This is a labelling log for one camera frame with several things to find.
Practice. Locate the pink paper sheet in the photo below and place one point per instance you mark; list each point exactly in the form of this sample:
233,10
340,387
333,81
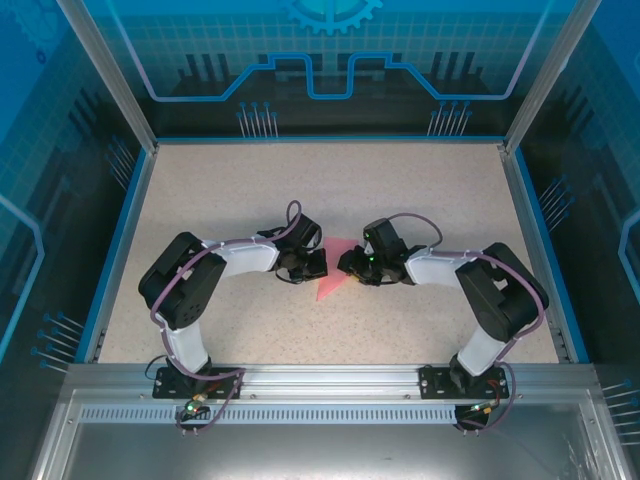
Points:
336,247

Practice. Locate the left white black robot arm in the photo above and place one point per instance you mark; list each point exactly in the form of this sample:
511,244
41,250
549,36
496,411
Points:
245,257

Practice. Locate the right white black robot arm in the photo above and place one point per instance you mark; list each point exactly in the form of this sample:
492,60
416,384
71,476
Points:
430,267

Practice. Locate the steel sheet panel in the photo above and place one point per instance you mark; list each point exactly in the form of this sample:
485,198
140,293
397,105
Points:
320,450

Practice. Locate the aluminium mounting beam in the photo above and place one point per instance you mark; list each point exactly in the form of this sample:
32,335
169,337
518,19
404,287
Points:
330,380

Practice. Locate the blue table border strip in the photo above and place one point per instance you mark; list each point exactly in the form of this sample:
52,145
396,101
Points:
550,250
330,139
116,250

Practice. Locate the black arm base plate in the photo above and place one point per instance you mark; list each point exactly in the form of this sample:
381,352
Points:
167,390
432,385

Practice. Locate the small metal side bracket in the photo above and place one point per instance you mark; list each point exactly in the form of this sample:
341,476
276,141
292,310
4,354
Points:
561,345

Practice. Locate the aluminium frame post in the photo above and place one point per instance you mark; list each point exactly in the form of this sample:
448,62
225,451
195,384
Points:
548,75
111,75

